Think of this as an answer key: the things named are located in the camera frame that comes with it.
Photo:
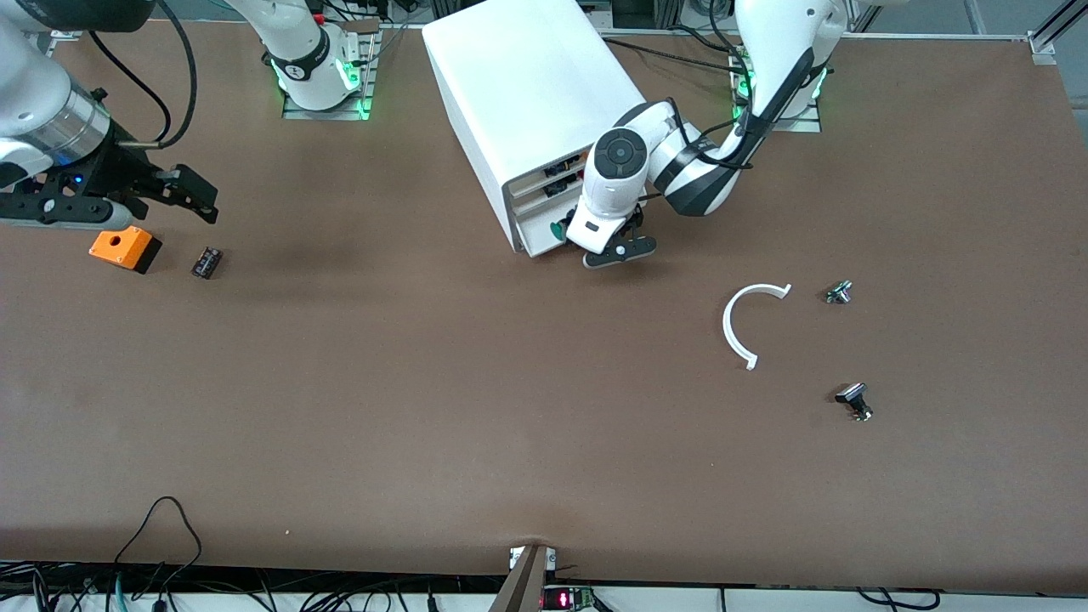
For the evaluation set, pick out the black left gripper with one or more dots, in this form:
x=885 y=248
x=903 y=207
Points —
x=637 y=219

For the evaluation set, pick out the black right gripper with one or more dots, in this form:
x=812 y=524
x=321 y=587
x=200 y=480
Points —
x=109 y=169

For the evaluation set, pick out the green push button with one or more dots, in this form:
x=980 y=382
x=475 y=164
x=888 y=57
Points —
x=558 y=229

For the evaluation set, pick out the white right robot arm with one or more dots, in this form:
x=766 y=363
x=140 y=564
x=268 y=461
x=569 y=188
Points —
x=34 y=93

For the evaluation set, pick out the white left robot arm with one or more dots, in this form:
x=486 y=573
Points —
x=612 y=187

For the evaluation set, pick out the black red push button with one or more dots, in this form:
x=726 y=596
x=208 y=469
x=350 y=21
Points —
x=561 y=185

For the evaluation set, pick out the black orange push button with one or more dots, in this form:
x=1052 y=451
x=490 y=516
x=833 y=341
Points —
x=561 y=165

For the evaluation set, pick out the orange box with hole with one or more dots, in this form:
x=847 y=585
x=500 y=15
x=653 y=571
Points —
x=121 y=245

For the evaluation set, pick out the small black contact block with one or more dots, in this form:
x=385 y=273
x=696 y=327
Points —
x=206 y=262

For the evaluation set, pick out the white curved plastic arc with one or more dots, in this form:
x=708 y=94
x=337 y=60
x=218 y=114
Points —
x=728 y=327

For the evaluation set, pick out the small metal bolt lower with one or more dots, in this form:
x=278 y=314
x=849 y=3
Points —
x=854 y=399

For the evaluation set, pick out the red digit display module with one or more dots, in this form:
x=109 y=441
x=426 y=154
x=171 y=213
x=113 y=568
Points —
x=561 y=599

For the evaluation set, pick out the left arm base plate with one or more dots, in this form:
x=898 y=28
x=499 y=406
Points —
x=803 y=123

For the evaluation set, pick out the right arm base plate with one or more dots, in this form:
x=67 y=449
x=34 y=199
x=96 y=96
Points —
x=370 y=68

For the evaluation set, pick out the aluminium corner bracket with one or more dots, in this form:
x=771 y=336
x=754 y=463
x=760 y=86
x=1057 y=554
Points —
x=1042 y=47

